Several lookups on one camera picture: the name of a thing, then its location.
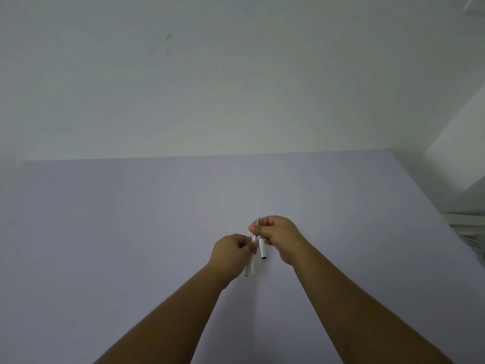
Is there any person's right hand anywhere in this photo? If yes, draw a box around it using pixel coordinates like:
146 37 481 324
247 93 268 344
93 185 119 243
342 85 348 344
248 215 309 266

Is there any person's right forearm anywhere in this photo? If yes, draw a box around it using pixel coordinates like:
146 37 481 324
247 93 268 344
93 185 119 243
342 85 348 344
291 242 455 364

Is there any person's left forearm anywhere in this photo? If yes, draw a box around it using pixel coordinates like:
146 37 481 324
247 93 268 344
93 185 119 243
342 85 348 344
93 264 231 364

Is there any person's left hand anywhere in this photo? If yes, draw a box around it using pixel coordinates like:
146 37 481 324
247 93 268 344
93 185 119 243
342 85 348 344
206 234 258 279

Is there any white pen barrel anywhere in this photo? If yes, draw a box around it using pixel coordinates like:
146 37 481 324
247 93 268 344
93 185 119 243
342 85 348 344
244 242 257 277

